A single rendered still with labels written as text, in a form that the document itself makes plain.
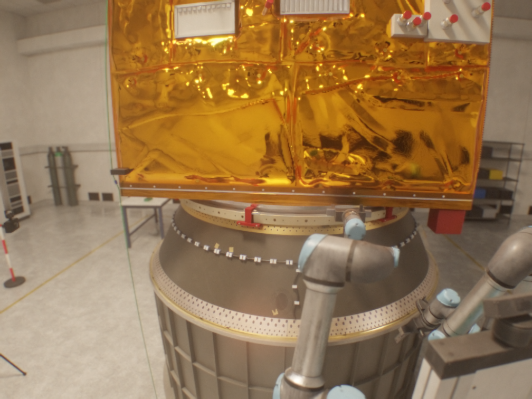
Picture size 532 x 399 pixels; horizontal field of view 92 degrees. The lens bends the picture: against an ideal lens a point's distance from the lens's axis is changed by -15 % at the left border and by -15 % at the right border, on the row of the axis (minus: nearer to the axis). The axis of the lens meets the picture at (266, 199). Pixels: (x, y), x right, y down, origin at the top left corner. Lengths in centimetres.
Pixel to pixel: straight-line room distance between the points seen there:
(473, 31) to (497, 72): 672
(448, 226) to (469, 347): 118
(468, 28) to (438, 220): 95
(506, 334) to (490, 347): 4
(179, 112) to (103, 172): 732
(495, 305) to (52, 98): 968
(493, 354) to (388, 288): 112
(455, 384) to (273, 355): 111
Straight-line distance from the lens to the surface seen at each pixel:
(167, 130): 162
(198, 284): 172
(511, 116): 854
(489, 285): 102
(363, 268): 79
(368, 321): 165
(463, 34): 164
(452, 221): 179
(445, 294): 127
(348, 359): 175
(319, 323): 84
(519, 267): 98
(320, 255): 80
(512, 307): 68
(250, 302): 156
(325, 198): 155
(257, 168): 149
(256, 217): 151
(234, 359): 176
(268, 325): 154
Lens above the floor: 217
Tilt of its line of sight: 15 degrees down
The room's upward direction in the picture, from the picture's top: straight up
